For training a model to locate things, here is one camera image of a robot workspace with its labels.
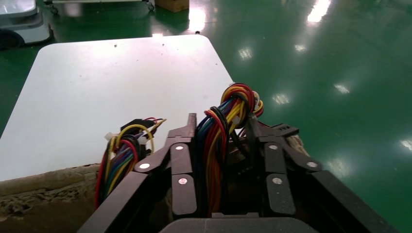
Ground white cart with casters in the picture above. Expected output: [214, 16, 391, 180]
[42, 0, 156, 15]

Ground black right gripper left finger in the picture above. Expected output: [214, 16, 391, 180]
[77, 113, 198, 233]

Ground white machine base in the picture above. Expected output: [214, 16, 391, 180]
[0, 0, 54, 50]

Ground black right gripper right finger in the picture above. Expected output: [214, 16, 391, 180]
[248, 116, 400, 233]

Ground brown cardboard divider box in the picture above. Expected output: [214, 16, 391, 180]
[0, 135, 310, 233]

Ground grey power supply coloured cables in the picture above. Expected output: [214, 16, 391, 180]
[94, 116, 167, 210]
[195, 83, 300, 217]

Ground brown cardboard carton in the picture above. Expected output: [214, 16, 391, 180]
[154, 0, 190, 14]

